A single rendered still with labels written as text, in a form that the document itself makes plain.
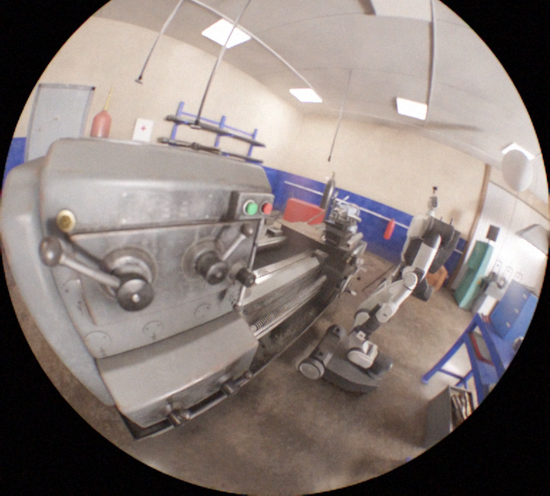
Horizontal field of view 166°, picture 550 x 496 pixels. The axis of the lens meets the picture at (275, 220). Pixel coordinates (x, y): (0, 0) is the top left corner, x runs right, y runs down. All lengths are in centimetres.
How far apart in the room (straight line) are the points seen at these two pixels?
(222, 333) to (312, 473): 113
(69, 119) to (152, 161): 331
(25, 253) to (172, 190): 31
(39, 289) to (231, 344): 55
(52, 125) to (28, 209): 334
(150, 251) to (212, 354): 38
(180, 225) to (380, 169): 515
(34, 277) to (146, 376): 35
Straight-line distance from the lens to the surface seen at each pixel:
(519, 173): 416
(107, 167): 34
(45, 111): 377
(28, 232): 39
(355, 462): 160
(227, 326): 67
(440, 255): 120
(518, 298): 193
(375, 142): 553
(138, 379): 59
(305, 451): 145
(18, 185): 41
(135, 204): 35
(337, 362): 162
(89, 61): 386
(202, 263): 41
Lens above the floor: 134
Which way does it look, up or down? 15 degrees down
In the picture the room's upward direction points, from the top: 16 degrees clockwise
